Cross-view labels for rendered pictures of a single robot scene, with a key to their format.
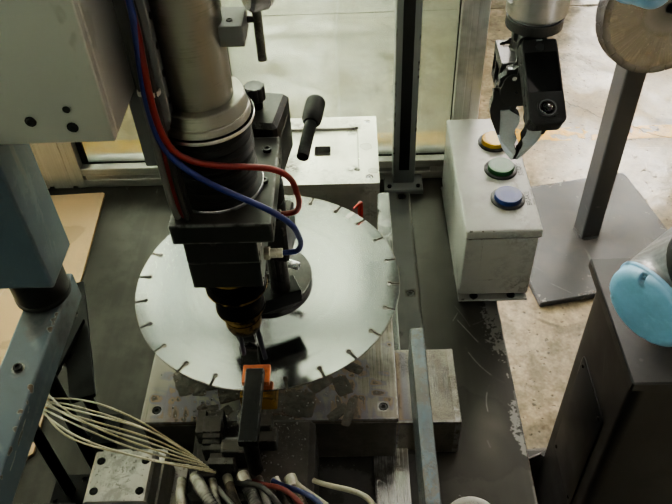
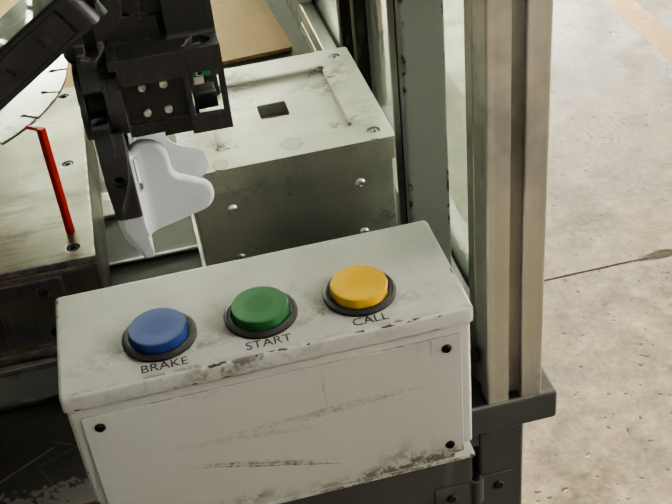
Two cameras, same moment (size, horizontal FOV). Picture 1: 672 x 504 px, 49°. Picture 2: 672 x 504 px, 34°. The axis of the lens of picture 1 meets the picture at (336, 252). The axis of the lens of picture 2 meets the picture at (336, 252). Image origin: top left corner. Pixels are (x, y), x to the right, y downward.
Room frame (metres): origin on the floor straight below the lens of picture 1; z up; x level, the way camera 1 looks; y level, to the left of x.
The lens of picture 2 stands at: (0.83, -0.84, 1.37)
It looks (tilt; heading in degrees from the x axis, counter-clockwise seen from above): 37 degrees down; 78
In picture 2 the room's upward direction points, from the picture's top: 6 degrees counter-clockwise
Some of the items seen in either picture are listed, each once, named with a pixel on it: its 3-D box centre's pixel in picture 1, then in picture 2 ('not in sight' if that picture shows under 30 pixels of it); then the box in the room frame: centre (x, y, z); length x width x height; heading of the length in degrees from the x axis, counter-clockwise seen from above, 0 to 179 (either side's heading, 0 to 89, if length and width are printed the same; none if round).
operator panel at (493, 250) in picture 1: (485, 206); (270, 379); (0.89, -0.25, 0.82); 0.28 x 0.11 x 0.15; 178
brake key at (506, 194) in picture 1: (507, 198); (159, 336); (0.82, -0.26, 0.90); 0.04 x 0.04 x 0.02
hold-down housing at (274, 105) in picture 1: (266, 176); not in sight; (0.56, 0.06, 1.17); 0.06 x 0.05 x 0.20; 169
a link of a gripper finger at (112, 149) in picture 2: not in sight; (113, 147); (0.82, -0.28, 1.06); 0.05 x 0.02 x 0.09; 87
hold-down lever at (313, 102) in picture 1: (293, 126); not in sight; (0.59, 0.03, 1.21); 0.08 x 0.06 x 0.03; 178
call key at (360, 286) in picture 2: (493, 142); (359, 293); (0.96, -0.27, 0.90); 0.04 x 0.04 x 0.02
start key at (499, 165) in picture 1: (500, 169); (260, 314); (0.89, -0.26, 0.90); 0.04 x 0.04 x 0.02
